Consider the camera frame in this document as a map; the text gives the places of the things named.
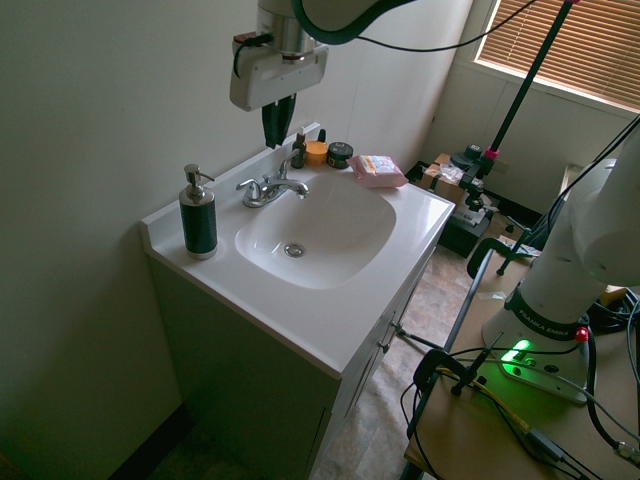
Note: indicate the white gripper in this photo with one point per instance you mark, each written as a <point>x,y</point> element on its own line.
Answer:
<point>280,77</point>

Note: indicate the black sanitizer pump dispenser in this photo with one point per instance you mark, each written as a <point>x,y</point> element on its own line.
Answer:
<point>198,220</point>

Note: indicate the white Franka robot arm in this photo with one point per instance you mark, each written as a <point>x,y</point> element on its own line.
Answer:
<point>565,265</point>

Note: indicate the brown dropper bottle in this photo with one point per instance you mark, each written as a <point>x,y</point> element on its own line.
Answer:
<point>299,152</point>

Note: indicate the small dark bottle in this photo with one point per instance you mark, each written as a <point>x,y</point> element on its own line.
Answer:
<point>322,135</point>

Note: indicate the orange jar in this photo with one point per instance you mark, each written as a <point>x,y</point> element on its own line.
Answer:
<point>316,153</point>

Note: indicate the chrome faucet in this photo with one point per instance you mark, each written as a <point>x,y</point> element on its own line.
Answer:
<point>270,189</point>

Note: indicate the black round jar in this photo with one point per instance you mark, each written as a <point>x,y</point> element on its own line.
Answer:
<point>339,154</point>

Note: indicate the pink wipes pack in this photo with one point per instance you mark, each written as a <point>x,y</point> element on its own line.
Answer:
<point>376,170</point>

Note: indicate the chrome drain stopper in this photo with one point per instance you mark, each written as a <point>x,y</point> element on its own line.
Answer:
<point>294,249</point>

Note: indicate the cardboard box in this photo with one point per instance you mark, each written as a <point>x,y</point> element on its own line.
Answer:
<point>442,182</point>

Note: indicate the white sink vanity top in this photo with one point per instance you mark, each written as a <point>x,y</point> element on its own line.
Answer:
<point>320,305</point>

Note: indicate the black c-clamp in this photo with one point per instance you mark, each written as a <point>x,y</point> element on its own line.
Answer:
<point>495,252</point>
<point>450,365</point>

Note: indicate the white vanity cabinet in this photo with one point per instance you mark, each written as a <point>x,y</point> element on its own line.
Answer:
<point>260,395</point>

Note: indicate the brown window blinds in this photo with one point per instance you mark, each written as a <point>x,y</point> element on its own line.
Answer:
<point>570,45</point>

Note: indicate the wooden table board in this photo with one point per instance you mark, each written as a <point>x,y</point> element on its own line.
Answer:
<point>490,435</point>

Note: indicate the black camera on stand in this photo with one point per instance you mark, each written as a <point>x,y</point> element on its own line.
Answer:
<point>472,167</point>

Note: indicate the black camera stand pole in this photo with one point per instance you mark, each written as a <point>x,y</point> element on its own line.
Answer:
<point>525,85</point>

